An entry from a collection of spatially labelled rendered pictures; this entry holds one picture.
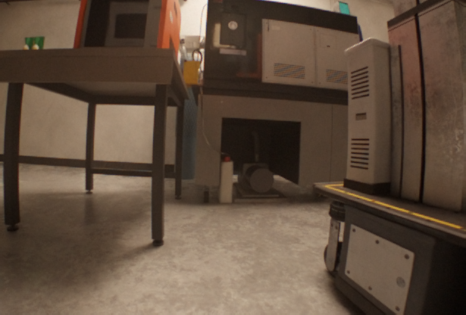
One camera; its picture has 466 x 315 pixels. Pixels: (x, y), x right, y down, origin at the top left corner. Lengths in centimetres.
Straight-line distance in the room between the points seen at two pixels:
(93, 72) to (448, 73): 98
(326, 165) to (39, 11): 380
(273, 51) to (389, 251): 134
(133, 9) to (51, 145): 246
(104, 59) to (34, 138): 259
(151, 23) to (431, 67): 90
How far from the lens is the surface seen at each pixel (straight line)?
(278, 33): 165
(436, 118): 62
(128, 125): 268
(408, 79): 67
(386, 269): 55
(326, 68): 171
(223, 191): 142
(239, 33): 159
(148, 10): 97
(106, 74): 81
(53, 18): 360
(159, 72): 75
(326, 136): 154
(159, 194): 82
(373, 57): 68
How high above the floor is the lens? 41
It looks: 1 degrees up
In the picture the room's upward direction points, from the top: 2 degrees clockwise
